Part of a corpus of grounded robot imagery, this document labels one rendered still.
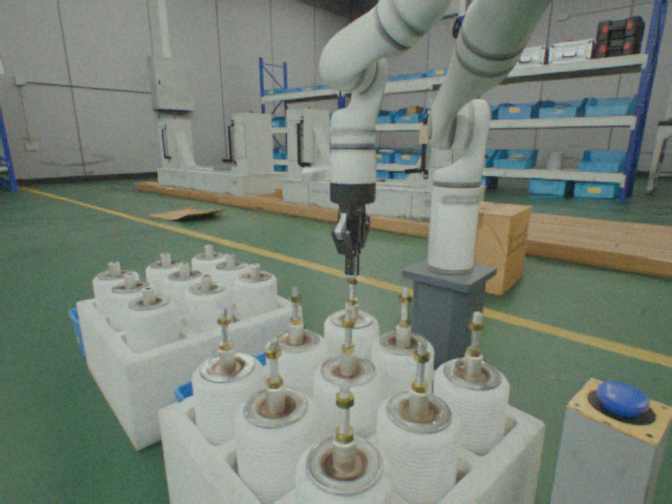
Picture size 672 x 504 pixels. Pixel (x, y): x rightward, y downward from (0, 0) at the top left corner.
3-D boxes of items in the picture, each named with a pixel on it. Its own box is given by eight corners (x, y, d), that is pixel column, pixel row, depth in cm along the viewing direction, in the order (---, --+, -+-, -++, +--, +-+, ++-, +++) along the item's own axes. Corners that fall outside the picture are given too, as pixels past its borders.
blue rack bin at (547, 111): (550, 120, 472) (553, 101, 467) (588, 119, 447) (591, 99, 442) (536, 119, 437) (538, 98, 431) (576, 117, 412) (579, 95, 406)
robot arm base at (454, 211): (439, 259, 91) (445, 182, 86) (480, 268, 85) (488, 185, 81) (418, 269, 84) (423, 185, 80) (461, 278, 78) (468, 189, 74)
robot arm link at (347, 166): (322, 177, 73) (322, 141, 71) (383, 180, 68) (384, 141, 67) (298, 182, 64) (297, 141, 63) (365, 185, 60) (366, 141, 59)
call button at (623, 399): (601, 393, 41) (605, 375, 41) (650, 411, 38) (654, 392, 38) (588, 409, 38) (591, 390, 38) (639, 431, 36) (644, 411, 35)
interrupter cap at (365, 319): (330, 312, 76) (330, 309, 75) (371, 312, 76) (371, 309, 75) (330, 330, 68) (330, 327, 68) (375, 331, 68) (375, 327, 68)
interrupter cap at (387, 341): (395, 362, 59) (395, 357, 59) (369, 339, 65) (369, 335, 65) (437, 351, 62) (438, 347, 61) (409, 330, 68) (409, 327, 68)
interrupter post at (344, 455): (331, 457, 41) (331, 429, 40) (355, 457, 41) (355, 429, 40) (332, 476, 39) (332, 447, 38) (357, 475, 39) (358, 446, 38)
